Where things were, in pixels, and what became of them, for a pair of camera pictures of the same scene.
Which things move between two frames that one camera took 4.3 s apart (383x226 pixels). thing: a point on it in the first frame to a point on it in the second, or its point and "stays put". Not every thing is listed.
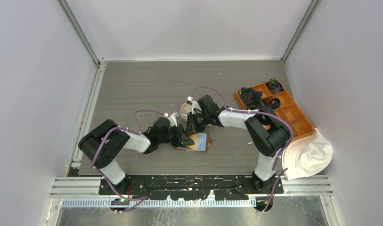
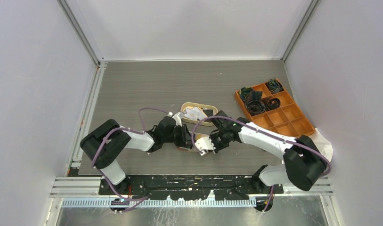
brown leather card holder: (201, 141) stays put
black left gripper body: (174, 136) stays put
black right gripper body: (201, 120) to (219, 140)
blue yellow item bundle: (244, 91) stays put
